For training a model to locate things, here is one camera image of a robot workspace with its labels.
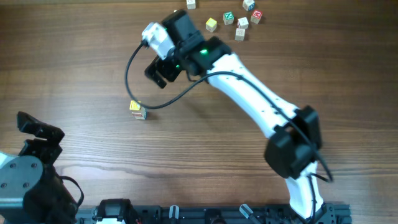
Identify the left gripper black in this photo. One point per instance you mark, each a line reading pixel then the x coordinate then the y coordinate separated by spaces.
pixel 41 144

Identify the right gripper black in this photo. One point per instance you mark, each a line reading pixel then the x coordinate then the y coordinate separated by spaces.
pixel 162 70

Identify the yellow block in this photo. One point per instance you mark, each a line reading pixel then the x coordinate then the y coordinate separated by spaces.
pixel 211 25
pixel 135 105

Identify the red drawing wooden block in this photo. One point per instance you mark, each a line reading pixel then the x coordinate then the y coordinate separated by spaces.
pixel 139 114

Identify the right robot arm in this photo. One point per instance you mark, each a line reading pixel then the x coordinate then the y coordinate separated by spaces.
pixel 293 134

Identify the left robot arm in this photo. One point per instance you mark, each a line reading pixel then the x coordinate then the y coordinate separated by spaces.
pixel 31 189

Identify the top centre wooden block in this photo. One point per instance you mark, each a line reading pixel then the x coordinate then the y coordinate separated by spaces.
pixel 191 4

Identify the green letter N block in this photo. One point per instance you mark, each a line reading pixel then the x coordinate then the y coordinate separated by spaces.
pixel 228 18

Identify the plain drawing wooden block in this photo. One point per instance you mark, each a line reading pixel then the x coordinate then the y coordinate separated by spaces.
pixel 240 34

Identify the white top red block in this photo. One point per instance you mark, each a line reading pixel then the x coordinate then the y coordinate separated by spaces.
pixel 243 23

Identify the blue side wooden block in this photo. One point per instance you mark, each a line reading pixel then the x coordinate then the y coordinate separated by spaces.
pixel 248 5

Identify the red letter M block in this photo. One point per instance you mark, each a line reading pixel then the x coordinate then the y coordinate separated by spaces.
pixel 256 16

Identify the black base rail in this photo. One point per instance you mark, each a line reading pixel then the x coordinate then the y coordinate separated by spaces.
pixel 119 211

